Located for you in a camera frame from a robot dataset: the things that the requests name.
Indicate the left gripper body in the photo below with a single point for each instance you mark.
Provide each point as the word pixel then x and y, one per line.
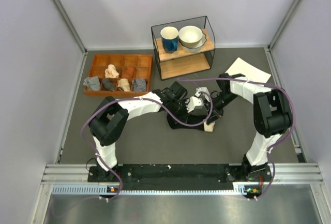
pixel 178 107

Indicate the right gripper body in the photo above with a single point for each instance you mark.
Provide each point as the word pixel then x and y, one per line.
pixel 220 102

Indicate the black underwear cream waistband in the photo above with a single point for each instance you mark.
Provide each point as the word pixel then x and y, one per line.
pixel 191 122

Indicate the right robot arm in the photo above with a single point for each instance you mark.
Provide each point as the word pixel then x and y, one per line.
pixel 272 117

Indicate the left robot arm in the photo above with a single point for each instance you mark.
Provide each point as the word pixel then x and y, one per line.
pixel 107 126

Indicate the blue striped rolled cloth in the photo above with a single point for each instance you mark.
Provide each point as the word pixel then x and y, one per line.
pixel 139 85

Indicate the white square plate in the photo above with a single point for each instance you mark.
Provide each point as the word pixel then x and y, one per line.
pixel 249 71

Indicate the orange rolled cloth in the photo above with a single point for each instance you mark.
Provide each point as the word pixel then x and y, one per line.
pixel 128 72

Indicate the cream rolled cloth lower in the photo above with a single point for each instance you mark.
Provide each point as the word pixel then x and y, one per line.
pixel 123 85

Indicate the cream rolled cloth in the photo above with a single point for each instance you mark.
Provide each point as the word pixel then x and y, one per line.
pixel 123 85
pixel 111 72

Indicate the white scalloped dish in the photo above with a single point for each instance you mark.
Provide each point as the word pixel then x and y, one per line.
pixel 196 48

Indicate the wooden compartment organizer tray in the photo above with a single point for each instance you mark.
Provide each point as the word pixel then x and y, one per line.
pixel 142 63

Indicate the blue ceramic mug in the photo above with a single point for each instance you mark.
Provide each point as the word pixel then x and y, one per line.
pixel 169 38

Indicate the cream ceramic bowl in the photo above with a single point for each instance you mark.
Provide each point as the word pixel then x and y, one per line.
pixel 190 36

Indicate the dark grey rolled cloth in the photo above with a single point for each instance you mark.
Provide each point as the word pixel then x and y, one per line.
pixel 108 85

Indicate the cream rolled cloth upper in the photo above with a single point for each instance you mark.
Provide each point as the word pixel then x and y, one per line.
pixel 111 72

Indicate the grey striped rolled cloth left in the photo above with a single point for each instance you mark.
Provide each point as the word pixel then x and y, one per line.
pixel 92 83

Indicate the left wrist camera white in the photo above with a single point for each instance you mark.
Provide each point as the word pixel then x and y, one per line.
pixel 194 103

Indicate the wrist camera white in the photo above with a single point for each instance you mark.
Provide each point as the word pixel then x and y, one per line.
pixel 194 103
pixel 201 91

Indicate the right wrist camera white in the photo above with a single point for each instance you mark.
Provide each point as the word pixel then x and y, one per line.
pixel 201 91

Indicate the black wire wooden shelf rack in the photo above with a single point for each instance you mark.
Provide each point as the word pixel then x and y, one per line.
pixel 179 63

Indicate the aluminium frame rail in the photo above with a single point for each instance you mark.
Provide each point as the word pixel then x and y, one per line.
pixel 284 173

